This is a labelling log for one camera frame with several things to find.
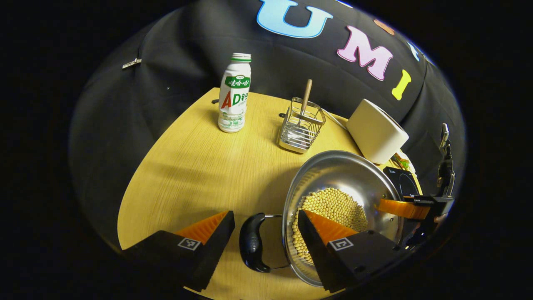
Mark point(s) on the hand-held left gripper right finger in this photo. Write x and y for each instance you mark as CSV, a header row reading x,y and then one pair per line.
x,y
316,254

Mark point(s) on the black induction cooktop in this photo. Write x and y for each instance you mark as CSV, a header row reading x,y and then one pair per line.
x,y
406,181

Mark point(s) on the white drink bottle green label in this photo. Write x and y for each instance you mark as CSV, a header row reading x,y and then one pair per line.
x,y
234,100

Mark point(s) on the white toaster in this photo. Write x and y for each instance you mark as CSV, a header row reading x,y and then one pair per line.
x,y
374,133

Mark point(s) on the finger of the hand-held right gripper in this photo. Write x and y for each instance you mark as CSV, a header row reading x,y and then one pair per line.
x,y
404,208

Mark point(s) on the metal cloth clip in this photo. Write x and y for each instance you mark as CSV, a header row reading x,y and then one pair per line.
x,y
131,63

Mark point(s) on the pile of yellow soybeans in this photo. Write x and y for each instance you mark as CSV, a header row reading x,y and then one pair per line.
x,y
333,204

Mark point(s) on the black backdrop cloth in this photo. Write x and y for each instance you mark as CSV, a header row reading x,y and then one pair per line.
x,y
145,104

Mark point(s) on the sandwich on white plate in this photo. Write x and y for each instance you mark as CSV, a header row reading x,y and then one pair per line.
x,y
400,161

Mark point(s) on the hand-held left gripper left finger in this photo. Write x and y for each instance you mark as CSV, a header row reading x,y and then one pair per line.
x,y
214,254

